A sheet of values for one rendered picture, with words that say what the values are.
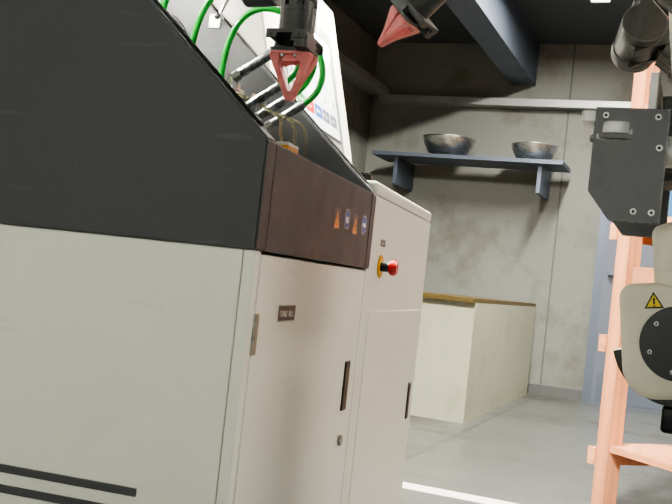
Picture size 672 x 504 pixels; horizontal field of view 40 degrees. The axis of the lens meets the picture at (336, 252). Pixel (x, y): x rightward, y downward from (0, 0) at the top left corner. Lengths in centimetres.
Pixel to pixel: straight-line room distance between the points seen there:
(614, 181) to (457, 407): 427
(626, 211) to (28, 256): 88
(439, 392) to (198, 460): 428
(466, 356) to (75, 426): 425
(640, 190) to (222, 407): 66
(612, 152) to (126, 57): 72
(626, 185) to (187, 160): 62
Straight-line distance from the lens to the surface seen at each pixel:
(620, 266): 372
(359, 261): 190
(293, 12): 147
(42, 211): 147
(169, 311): 136
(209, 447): 135
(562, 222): 782
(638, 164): 137
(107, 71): 145
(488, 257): 790
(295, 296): 151
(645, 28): 171
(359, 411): 205
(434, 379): 559
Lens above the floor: 76
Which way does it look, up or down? 2 degrees up
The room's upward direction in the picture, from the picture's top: 6 degrees clockwise
